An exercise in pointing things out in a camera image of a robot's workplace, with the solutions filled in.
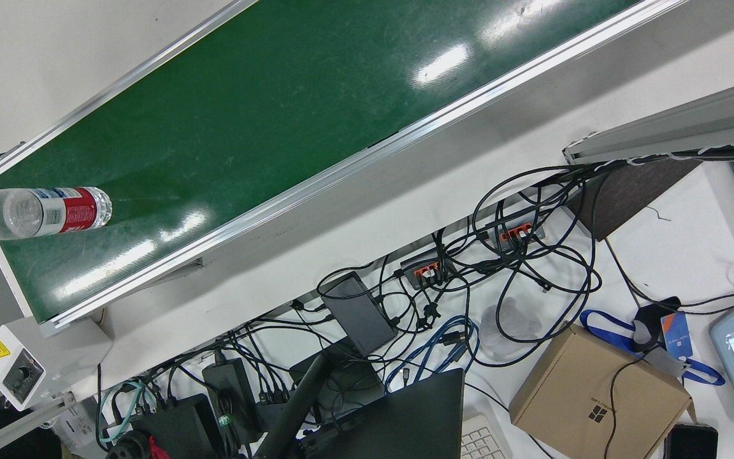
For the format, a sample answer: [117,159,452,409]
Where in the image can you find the black power strip orange switches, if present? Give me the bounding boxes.
[399,250,452,289]

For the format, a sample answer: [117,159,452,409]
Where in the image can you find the black flat power adapter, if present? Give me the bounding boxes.
[320,271,399,358]

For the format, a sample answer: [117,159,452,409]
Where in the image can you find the grey power strip orange switches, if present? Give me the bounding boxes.
[493,219,547,248]

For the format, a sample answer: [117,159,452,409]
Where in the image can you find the clear plastic bag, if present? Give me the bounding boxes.
[480,296,543,365]

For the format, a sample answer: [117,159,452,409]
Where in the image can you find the black monitor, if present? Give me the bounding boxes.
[302,368,467,459]

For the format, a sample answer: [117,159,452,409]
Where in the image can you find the black power brick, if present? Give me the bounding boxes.
[202,358,263,442]

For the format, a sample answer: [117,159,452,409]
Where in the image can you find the white keyboard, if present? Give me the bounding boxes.
[460,411,515,459]

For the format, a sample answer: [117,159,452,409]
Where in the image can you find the dark brown board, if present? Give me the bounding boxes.
[566,159,703,242]

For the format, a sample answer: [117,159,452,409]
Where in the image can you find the brown cardboard box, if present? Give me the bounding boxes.
[508,324,693,459]

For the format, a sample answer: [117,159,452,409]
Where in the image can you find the black equipment box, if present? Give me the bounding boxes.
[130,393,222,459]

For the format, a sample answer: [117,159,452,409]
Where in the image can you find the black round connector red tag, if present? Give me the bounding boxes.
[106,430,171,459]

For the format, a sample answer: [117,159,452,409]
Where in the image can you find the blue id card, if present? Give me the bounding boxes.
[660,312,694,361]

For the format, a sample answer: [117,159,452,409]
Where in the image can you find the clear water bottle red cap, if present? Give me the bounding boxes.
[0,186,113,241]

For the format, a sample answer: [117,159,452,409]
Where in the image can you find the white conveyor control box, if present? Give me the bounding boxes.
[0,317,113,412]

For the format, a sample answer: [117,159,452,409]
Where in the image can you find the black smartphone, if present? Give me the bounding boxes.
[663,423,719,459]

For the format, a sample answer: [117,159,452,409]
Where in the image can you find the green conveyor belt aluminium frame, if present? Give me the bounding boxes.
[0,0,689,337]

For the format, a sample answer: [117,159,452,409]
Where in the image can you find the blue cable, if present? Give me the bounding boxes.
[384,315,482,393]

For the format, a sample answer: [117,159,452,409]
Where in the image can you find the black cable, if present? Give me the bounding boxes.
[605,238,734,317]
[601,356,647,459]
[471,164,605,368]

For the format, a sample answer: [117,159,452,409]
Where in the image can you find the blue lanyard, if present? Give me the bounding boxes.
[580,309,726,387]

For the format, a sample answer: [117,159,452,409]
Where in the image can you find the teal cable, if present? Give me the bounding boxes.
[97,380,159,444]

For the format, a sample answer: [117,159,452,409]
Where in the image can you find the aluminium profile post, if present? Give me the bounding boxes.
[563,70,734,166]

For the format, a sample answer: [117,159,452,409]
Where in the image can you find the aluminium profile rail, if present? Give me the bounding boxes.
[0,391,79,459]

